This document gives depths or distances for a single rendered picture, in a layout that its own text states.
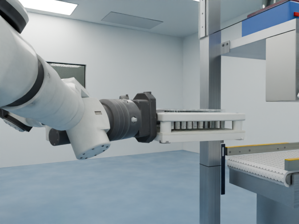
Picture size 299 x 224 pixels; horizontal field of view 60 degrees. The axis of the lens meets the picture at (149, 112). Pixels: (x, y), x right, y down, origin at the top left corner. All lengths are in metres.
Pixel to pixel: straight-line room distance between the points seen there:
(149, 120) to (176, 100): 6.05
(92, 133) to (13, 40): 0.23
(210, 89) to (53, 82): 0.78
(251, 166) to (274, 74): 0.32
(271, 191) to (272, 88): 0.34
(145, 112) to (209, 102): 0.47
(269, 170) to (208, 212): 0.30
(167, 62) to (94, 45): 1.87
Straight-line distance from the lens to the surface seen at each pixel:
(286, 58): 0.86
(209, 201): 1.08
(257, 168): 0.96
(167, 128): 0.62
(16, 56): 0.28
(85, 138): 0.46
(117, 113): 0.50
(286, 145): 1.29
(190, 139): 0.65
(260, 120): 5.13
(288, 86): 0.84
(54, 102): 0.33
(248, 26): 1.03
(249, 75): 5.30
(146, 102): 0.60
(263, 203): 1.15
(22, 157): 5.48
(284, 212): 1.09
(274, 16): 0.96
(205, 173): 1.06
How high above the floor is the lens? 1.08
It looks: 1 degrees down
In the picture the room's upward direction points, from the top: straight up
